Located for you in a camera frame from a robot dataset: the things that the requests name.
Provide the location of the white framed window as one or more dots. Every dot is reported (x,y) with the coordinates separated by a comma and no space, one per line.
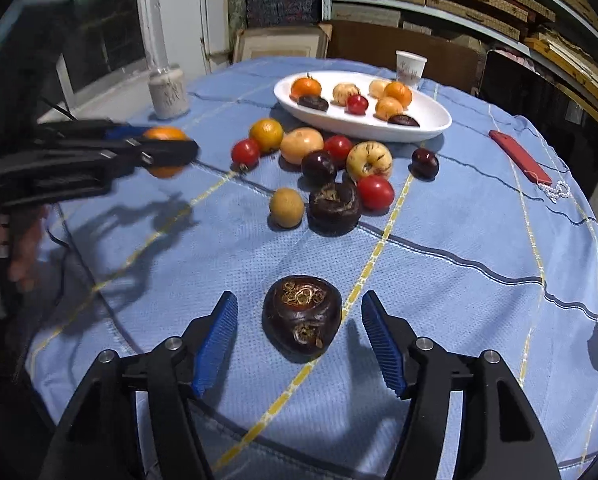
(109,35)

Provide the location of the white paper cup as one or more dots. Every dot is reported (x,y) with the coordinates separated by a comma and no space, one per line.
(410,67)

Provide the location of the striped pale melon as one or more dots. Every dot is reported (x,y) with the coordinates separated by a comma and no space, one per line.
(345,92)

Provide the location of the large orange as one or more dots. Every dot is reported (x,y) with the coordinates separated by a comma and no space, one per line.
(306,86)
(398,92)

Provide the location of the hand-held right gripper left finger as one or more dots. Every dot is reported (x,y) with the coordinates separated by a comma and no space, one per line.
(214,345)

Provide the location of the small orange mandarin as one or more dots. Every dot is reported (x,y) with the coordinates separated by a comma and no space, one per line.
(166,133)
(266,135)

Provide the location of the yellow orange round fruit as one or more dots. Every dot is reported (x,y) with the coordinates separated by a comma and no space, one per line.
(389,107)

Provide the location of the dark purple plum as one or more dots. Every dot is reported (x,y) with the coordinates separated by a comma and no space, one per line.
(425,163)
(319,165)

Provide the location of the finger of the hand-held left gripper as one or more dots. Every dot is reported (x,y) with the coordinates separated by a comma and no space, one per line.
(174,152)
(124,132)

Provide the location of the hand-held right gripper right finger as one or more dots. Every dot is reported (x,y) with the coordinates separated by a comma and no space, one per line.
(384,345)

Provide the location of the dark brown water chestnut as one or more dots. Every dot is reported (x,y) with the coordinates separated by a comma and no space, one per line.
(313,103)
(301,320)
(335,207)
(404,120)

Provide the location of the yellow apple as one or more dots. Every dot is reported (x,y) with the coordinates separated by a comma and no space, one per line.
(369,160)

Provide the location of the small tan longan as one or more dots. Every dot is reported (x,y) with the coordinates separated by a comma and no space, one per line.
(286,207)

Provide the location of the red tomato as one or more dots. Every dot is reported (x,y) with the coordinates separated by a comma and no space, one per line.
(245,153)
(338,147)
(357,104)
(375,192)

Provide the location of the white plate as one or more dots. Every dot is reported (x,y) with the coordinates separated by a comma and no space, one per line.
(361,127)

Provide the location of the wooden framed panel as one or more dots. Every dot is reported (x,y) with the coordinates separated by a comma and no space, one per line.
(279,42)

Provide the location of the white drink can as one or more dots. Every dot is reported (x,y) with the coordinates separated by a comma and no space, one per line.
(168,91)

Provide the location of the brown wooden board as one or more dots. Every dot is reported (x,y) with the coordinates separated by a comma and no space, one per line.
(394,40)

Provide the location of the blue striped tablecloth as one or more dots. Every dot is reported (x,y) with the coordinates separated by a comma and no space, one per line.
(454,285)

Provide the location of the red phone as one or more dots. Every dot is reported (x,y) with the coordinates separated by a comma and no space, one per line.
(521,157)

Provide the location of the white pole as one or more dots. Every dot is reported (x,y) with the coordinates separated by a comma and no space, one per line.
(155,20)

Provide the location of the pale beige fruit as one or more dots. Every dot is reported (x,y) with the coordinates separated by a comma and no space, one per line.
(376,87)

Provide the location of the pink cloth bundle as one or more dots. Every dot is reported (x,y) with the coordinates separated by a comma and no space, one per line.
(514,57)

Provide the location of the peach coloured round fruit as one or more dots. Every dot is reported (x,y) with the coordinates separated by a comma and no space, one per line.
(301,145)

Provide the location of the white metal shelf unit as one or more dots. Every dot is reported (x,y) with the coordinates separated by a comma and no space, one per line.
(479,27)

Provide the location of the green marbled panel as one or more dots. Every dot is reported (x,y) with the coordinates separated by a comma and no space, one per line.
(236,5)

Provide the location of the person's left hand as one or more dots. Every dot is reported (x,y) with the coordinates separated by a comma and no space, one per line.
(26,245)

